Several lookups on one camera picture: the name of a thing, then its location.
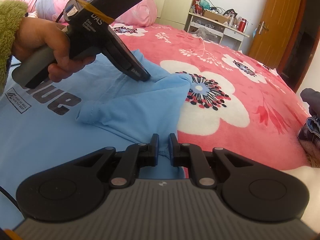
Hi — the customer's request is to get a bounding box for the white desk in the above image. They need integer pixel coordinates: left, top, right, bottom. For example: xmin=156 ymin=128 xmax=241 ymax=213
xmin=185 ymin=11 xmax=250 ymax=52

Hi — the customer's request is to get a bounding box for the person's left hand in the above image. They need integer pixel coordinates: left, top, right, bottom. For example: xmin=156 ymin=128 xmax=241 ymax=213
xmin=12 ymin=17 xmax=97 ymax=83

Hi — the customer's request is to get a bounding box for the cream cabinet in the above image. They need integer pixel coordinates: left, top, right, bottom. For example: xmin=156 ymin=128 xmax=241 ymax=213
xmin=145 ymin=0 xmax=202 ymax=30

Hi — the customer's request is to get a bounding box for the red bottle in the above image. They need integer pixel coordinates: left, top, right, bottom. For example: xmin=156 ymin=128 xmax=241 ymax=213
xmin=237 ymin=17 xmax=248 ymax=32

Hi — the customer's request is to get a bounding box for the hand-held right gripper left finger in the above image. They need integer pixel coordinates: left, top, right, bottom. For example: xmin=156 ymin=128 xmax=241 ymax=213
xmin=72 ymin=133 xmax=160 ymax=188

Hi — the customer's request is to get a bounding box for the beige folded garment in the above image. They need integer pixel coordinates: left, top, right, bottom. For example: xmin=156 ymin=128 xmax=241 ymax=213
xmin=299 ymin=139 xmax=320 ymax=168

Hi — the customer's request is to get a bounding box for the red floral blanket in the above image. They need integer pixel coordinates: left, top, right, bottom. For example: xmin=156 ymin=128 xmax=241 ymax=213
xmin=110 ymin=22 xmax=320 ymax=195

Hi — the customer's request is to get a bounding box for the clear plastic bag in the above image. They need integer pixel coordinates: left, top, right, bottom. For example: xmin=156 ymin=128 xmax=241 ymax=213
xmin=194 ymin=26 xmax=213 ymax=41

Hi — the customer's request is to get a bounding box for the blue printed T-shirt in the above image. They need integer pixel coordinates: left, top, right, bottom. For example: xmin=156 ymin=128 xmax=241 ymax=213
xmin=0 ymin=49 xmax=192 ymax=230

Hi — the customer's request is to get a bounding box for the cardboard box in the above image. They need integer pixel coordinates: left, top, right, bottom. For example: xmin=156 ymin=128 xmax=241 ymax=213
xmin=202 ymin=10 xmax=231 ymax=24

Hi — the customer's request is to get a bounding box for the wooden door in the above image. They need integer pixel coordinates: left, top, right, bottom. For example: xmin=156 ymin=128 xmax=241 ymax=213
xmin=247 ymin=0 xmax=303 ymax=67

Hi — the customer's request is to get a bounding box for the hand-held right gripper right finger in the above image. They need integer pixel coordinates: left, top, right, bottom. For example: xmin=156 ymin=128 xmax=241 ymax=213
xmin=169 ymin=133 xmax=253 ymax=189

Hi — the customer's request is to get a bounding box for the pile of dark clothes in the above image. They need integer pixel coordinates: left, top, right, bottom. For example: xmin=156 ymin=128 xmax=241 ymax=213
xmin=297 ymin=88 xmax=320 ymax=150

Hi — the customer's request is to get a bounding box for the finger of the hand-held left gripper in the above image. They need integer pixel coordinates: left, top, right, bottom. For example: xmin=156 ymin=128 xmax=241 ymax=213
xmin=107 ymin=38 xmax=152 ymax=82

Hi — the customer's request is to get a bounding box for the black cable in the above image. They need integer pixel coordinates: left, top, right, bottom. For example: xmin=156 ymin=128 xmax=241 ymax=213
xmin=54 ymin=10 xmax=68 ymax=25

